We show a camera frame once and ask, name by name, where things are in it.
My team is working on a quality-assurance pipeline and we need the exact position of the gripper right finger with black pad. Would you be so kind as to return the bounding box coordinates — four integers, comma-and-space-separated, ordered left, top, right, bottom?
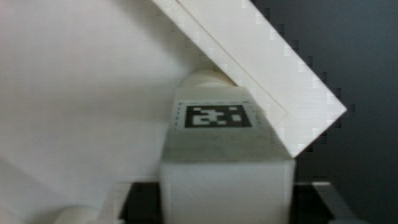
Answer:
289, 182, 355, 224

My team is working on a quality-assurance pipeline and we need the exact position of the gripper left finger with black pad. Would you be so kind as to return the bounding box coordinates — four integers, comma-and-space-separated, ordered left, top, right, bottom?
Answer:
118, 182, 161, 224

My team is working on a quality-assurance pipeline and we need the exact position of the white table leg with tag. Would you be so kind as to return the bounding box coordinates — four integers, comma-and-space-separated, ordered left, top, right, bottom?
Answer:
159, 70, 294, 224

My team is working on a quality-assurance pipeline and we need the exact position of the white square table top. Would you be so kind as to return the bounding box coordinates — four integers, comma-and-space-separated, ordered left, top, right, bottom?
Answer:
0, 0, 346, 224

